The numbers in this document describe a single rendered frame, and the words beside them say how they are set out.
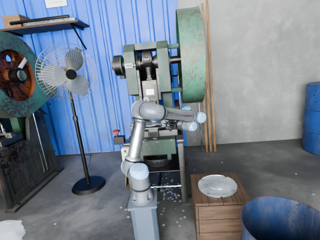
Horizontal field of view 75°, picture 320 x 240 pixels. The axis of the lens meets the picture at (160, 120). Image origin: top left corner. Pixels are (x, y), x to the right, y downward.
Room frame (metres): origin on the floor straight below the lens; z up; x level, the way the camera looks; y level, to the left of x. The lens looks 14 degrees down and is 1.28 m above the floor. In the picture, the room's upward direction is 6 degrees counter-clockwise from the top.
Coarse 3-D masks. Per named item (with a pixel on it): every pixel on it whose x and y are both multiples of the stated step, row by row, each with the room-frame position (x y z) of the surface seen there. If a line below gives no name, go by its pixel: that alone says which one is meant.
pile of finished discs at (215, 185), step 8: (208, 176) 1.55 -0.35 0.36; (216, 176) 1.54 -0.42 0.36; (200, 184) 1.44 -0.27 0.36; (208, 184) 1.43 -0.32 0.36; (216, 184) 1.41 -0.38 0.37; (224, 184) 1.40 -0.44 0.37; (232, 184) 1.40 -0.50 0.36; (208, 192) 1.34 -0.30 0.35; (216, 192) 1.32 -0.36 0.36; (224, 192) 1.31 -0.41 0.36; (232, 192) 1.30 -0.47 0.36
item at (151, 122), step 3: (150, 120) 1.93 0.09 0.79; (153, 120) 1.91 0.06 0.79; (156, 120) 1.89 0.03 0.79; (159, 120) 1.90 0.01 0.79; (162, 120) 1.88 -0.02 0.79; (147, 123) 1.84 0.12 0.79; (150, 123) 1.82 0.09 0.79; (153, 123) 1.82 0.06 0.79; (156, 123) 1.81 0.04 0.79; (159, 123) 1.80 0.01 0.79; (162, 123) 1.77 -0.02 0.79; (147, 126) 1.75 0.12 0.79; (150, 126) 1.74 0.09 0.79
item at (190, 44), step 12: (180, 12) 1.76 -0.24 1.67; (192, 12) 1.73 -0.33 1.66; (180, 24) 1.65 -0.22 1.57; (192, 24) 1.64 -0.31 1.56; (180, 36) 1.61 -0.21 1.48; (192, 36) 1.60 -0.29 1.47; (168, 48) 2.09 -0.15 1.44; (180, 48) 1.58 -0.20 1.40; (192, 48) 1.58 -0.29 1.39; (204, 48) 1.57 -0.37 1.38; (192, 60) 1.57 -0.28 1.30; (204, 60) 1.57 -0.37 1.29; (180, 72) 2.59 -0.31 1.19; (192, 72) 1.59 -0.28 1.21; (204, 72) 1.58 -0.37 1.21; (180, 84) 2.47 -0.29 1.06; (192, 84) 1.63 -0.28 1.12; (204, 84) 1.63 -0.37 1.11; (192, 96) 1.72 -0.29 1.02
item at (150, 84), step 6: (150, 78) 1.97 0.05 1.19; (144, 84) 1.93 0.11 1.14; (150, 84) 1.92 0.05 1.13; (156, 84) 1.92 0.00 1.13; (144, 90) 1.93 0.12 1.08; (150, 90) 1.92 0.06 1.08; (156, 90) 1.92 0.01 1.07; (144, 96) 1.93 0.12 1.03; (150, 96) 1.93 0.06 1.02; (156, 96) 1.92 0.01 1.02; (156, 102) 1.90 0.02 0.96
